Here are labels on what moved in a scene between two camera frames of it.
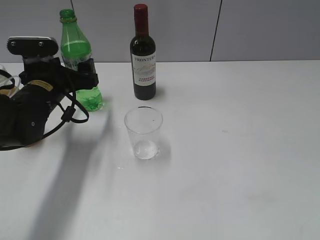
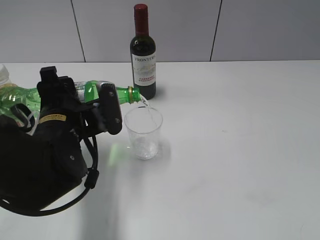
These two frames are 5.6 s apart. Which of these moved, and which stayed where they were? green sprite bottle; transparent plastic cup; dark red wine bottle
Moved: green sprite bottle
Stayed: dark red wine bottle; transparent plastic cup
